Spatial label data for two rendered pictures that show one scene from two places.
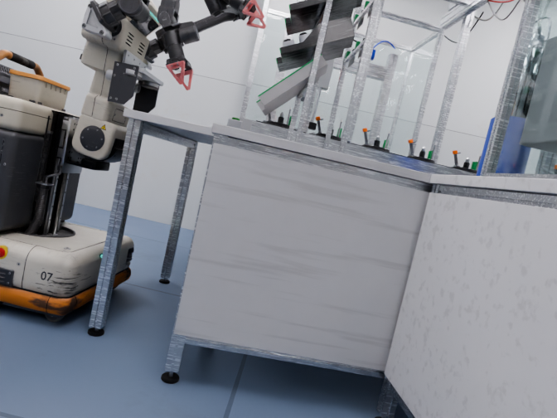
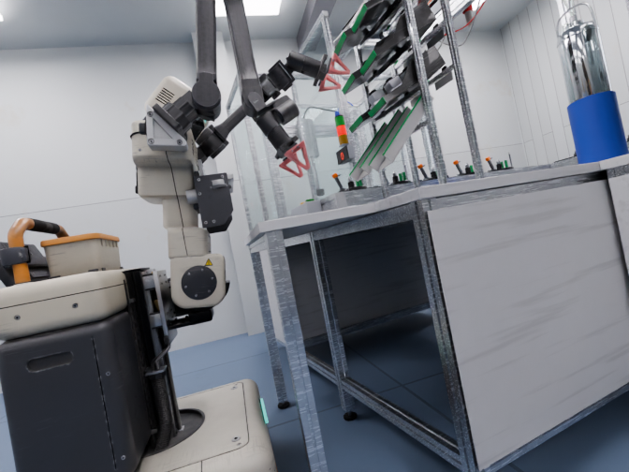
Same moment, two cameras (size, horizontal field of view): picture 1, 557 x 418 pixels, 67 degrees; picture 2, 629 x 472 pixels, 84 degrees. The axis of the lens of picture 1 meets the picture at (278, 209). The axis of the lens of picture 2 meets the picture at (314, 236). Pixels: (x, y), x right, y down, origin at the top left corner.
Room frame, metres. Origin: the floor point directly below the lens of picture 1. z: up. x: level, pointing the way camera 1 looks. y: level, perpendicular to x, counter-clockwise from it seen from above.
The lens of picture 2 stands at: (0.61, 0.75, 0.78)
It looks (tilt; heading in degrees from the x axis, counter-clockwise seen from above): 1 degrees up; 344
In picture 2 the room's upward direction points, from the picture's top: 11 degrees counter-clockwise
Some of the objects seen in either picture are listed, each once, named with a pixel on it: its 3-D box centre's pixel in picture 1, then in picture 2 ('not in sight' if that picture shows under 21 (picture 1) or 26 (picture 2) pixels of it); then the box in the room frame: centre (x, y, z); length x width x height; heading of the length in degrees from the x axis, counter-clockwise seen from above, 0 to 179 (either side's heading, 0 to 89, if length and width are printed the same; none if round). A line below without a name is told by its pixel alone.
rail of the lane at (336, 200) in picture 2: (244, 136); (304, 218); (2.36, 0.27, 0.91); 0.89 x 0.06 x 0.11; 7
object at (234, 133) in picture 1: (359, 172); (431, 207); (2.15, -0.36, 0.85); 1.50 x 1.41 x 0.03; 7
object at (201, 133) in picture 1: (236, 143); (332, 223); (1.97, 0.26, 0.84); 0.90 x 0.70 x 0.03; 178
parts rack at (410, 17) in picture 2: (332, 56); (411, 96); (1.76, -0.08, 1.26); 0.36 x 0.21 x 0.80; 7
